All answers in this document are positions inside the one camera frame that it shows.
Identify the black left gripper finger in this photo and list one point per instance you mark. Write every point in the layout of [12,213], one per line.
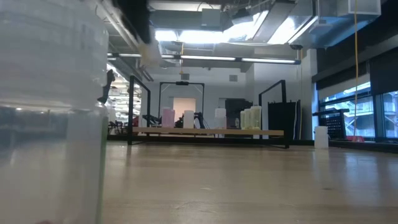
[136,15]

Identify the clear medicine bottle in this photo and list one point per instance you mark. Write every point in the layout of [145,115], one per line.
[220,119]
[46,77]
[150,54]

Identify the pink medicine bottle white cap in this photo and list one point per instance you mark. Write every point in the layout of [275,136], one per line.
[167,118]

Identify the wooden shelf black metal ends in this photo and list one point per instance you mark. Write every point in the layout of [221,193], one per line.
[217,132]

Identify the grey ceiling pipe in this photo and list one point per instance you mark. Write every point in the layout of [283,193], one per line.
[119,34]

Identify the grey ceiling box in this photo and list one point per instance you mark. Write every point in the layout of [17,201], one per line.
[211,17]

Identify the black chairs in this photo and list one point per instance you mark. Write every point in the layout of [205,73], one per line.
[116,127]

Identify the black monitor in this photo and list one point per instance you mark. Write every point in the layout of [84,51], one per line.
[234,109]

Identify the black panel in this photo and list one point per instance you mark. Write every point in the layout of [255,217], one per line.
[289,121]

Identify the black perforated cart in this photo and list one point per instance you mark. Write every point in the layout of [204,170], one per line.
[335,124]

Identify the white ceiling box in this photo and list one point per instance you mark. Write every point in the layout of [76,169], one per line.
[363,7]

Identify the red object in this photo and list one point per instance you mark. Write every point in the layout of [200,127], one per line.
[354,138]

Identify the grey wall speaker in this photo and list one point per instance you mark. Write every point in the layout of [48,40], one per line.
[233,78]
[185,76]

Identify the large silver air duct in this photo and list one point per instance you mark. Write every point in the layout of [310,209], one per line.
[295,29]

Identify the security camera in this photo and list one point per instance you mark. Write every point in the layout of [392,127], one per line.
[296,46]

